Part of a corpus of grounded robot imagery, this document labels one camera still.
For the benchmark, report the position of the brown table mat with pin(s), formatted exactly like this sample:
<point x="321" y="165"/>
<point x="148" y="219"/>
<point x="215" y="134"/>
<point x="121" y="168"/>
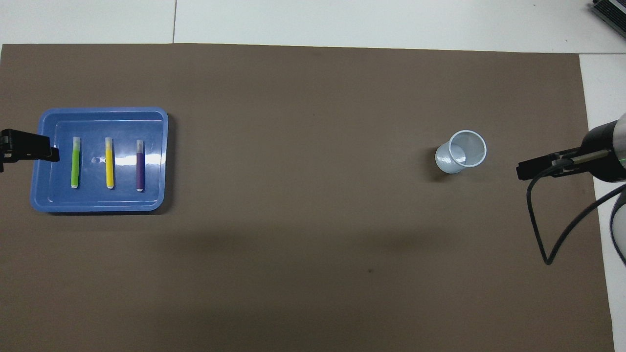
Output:
<point x="313" y="122"/>

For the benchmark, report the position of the yellow pen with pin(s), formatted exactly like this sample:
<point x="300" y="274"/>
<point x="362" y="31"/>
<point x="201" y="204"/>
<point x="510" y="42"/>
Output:
<point x="109" y="168"/>

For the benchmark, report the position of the green pen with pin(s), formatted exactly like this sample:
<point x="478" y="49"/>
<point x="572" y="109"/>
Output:
<point x="75" y="166"/>

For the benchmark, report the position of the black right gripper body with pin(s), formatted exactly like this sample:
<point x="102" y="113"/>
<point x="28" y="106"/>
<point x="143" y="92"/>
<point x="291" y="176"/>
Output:
<point x="599" y="139"/>

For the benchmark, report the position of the translucent plastic cup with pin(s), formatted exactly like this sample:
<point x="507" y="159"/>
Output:
<point x="447" y="161"/>

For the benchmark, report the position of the grey ribbed device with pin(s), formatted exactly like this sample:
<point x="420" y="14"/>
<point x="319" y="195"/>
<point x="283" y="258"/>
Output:
<point x="611" y="12"/>

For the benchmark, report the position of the blue plastic tray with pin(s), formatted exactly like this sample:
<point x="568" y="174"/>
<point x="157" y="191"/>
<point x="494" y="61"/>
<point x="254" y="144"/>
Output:
<point x="122" y="200"/>

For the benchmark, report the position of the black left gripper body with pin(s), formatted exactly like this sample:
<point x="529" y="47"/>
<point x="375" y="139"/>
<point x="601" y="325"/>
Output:
<point x="2" y="146"/>

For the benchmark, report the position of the purple pen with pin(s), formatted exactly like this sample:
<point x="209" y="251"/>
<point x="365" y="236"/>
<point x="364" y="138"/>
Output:
<point x="140" y="168"/>

